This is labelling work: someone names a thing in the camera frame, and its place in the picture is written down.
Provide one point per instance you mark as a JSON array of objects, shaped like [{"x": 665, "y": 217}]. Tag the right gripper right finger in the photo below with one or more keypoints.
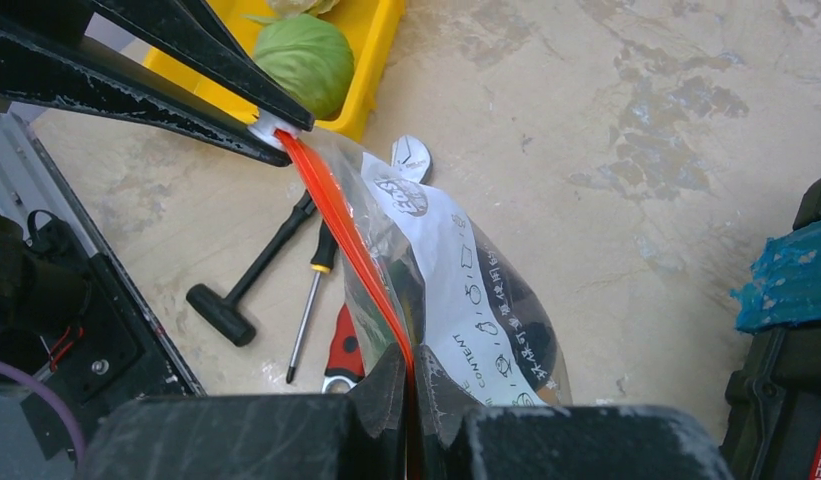
[{"x": 463, "y": 439}]

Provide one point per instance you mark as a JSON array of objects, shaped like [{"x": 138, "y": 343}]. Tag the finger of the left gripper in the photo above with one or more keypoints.
[
  {"x": 90, "y": 78},
  {"x": 192, "y": 33}
]

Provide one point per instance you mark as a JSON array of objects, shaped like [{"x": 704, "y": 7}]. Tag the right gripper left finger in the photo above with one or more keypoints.
[{"x": 356, "y": 435}]

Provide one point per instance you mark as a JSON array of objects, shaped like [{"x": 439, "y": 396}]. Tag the purple eggplant toy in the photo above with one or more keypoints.
[{"x": 517, "y": 309}]

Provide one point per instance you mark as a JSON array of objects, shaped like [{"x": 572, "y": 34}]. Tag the clear zip top bag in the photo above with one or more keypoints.
[{"x": 411, "y": 266}]

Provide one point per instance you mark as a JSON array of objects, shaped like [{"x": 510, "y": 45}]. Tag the yellow plastic tray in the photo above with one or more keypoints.
[{"x": 369, "y": 26}]

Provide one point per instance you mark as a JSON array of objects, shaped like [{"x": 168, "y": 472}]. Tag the red adjustable wrench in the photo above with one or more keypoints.
[{"x": 344, "y": 368}]

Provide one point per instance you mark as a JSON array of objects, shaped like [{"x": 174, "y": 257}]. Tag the white cauliflower toy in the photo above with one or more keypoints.
[{"x": 292, "y": 8}]

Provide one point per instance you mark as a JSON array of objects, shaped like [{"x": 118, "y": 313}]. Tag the pale green cabbage toy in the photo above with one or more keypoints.
[{"x": 309, "y": 58}]

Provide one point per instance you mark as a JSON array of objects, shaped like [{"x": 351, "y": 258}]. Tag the black yellow screwdriver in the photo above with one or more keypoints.
[{"x": 322, "y": 263}]

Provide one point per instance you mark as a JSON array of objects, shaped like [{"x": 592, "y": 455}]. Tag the black toolbox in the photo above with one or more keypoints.
[{"x": 774, "y": 424}]

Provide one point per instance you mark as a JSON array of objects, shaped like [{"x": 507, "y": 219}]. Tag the aluminium frame rail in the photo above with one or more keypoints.
[{"x": 31, "y": 182}]

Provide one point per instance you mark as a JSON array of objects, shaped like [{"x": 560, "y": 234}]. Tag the black T-handle tool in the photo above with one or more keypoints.
[{"x": 222, "y": 312}]

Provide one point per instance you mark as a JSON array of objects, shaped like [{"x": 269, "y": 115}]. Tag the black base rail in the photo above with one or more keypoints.
[{"x": 77, "y": 341}]

